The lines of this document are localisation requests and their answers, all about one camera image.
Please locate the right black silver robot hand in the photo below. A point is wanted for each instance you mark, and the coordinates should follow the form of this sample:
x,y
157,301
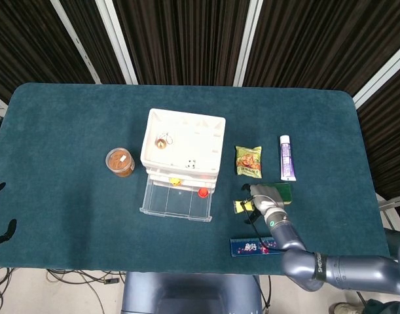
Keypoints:
x,y
266,199

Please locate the yellow pad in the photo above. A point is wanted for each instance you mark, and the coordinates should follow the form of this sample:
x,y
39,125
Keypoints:
x,y
240,206

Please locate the clear plastic drawer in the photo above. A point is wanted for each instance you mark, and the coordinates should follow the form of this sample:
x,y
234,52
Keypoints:
x,y
173,202
160,173

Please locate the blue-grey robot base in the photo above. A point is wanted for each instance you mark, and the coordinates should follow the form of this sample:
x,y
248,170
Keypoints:
x,y
186,294

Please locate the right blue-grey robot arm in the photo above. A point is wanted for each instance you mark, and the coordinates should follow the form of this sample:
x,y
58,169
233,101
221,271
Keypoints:
x,y
317,265

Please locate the white plastic drawer cabinet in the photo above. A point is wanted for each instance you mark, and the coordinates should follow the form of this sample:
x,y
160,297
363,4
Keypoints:
x,y
186,140

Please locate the green yellow sponge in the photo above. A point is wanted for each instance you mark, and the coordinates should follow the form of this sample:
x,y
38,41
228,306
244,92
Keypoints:
x,y
284,193

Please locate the green snack packet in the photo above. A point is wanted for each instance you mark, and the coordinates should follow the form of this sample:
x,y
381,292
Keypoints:
x,y
248,162

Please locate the white purple toothpaste tube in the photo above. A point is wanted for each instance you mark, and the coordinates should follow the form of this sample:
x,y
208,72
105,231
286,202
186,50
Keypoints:
x,y
288,158

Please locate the long dark blue box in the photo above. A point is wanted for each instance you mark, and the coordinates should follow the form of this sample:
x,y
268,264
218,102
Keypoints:
x,y
245,247

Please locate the small red cup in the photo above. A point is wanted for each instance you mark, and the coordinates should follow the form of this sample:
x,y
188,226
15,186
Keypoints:
x,y
203,193

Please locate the small white die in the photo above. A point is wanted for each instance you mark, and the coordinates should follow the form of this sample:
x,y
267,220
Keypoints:
x,y
190,164

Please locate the yellow toy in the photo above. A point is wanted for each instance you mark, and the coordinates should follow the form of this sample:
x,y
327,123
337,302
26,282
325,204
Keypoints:
x,y
175,181

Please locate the teal table mat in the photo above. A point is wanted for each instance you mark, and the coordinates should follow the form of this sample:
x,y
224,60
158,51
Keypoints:
x,y
72,114

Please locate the small golden bell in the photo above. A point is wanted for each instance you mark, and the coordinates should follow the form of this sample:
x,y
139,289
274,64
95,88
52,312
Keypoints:
x,y
161,143

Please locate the clear jar of rubber bands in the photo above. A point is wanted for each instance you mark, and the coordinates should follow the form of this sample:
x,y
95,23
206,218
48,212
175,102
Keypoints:
x,y
120,162

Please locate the beige shoe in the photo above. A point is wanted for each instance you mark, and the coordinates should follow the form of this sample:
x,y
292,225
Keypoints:
x,y
345,309

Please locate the dark brown pleated curtain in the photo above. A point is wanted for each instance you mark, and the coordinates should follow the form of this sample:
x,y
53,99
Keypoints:
x,y
95,49
317,39
23,42
389,140
183,39

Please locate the dark green trouser leg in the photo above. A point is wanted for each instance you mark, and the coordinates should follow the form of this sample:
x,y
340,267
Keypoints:
x,y
399,240

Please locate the black power adapter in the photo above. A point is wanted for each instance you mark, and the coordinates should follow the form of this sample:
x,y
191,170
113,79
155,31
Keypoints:
x,y
110,281

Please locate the low white frame bar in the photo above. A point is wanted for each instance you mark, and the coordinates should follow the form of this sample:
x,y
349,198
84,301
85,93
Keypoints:
x,y
394,202

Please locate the wide white frame post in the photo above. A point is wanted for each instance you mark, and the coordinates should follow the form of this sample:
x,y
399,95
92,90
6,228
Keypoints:
x,y
248,42
383,73
118,42

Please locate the thin white frame post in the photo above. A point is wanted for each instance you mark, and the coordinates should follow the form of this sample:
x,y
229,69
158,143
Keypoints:
x,y
78,45

